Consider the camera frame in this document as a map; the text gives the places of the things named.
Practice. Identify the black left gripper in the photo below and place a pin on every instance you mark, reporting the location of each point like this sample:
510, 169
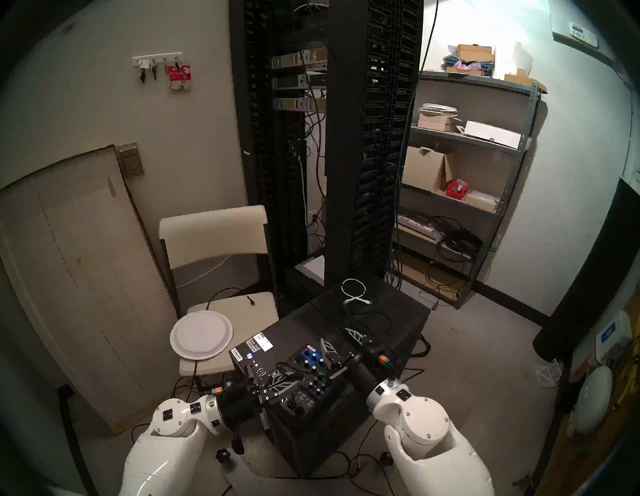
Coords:
242, 407

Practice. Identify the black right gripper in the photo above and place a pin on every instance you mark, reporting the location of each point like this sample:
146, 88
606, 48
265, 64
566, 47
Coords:
367, 367

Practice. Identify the blue and black audio mixer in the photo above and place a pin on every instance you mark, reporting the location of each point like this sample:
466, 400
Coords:
310, 390

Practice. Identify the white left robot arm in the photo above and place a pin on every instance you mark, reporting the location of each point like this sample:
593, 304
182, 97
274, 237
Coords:
160, 450

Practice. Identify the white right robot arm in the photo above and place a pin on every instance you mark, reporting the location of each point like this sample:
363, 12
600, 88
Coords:
425, 430

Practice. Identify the black computer tower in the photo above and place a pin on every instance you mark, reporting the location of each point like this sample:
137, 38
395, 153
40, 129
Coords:
400, 305

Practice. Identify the grey flat device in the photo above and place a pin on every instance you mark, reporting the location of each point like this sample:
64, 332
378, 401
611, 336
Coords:
314, 267

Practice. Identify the white round plate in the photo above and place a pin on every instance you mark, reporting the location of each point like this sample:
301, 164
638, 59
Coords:
200, 334

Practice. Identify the black screw knob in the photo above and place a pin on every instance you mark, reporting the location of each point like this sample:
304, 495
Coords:
223, 455
385, 458

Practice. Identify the pink and white package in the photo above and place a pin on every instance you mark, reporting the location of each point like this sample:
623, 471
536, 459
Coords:
417, 222

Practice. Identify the cream folding chair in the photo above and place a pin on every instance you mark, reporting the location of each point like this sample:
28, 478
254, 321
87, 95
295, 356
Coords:
210, 232

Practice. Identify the large open cardboard carton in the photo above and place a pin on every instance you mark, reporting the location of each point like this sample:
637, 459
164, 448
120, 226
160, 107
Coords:
422, 170

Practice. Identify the small red box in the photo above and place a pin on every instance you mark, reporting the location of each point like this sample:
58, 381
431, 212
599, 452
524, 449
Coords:
457, 190

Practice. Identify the black server rack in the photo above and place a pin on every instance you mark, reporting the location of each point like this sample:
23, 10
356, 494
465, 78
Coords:
350, 150

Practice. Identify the beige flat box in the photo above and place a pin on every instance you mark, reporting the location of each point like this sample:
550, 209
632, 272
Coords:
482, 201

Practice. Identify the black curved bar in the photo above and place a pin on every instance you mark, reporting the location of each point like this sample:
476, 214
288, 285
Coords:
75, 440

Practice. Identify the beige leaning board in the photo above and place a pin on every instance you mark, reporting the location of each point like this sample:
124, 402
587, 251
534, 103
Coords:
75, 260

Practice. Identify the small flat cardboard box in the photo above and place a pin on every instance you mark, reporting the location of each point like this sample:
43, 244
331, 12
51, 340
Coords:
434, 126
435, 118

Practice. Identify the grey rack-mounted unit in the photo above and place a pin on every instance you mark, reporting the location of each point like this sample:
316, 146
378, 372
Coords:
290, 82
290, 104
287, 61

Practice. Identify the black leaning panel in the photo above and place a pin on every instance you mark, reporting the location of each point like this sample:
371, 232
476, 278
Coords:
590, 285

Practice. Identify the white oval device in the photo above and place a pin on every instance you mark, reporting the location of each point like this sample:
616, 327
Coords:
594, 400

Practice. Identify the white flat box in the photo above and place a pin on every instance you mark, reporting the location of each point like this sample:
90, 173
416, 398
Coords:
492, 133

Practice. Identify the white router blue logo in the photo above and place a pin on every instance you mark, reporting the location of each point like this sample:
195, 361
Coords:
611, 335

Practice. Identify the brown wooden desk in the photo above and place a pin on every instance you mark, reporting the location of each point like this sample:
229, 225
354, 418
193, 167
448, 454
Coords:
595, 450

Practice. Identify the grey metal shelf unit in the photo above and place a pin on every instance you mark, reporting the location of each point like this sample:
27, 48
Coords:
475, 80

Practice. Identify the pile of purple plastic bags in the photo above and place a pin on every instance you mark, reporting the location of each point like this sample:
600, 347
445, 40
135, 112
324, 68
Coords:
465, 66

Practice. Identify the small open cardboard box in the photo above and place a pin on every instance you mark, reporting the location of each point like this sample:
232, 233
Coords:
522, 80

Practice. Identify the closed brown cardboard box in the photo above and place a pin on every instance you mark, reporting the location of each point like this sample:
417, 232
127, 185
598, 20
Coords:
475, 51

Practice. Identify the dark metal key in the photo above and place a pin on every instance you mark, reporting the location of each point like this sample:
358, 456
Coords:
154, 72

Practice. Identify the white crumpled bag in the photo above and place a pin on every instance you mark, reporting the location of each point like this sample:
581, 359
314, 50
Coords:
514, 59

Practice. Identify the key with white tag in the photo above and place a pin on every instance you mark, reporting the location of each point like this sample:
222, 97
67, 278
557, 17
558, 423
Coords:
143, 65

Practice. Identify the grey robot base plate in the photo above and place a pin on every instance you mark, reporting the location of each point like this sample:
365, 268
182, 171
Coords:
260, 482

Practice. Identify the white lattice bracket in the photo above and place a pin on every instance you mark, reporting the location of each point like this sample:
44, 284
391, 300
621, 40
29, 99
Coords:
548, 374

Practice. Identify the brass wall switch plate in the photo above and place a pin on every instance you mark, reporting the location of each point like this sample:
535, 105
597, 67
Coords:
131, 162

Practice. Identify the white wall key rack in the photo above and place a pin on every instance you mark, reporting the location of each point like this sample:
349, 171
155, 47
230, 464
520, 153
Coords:
159, 58

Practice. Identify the white wall keypad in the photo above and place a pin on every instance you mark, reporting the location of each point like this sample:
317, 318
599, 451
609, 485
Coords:
582, 34

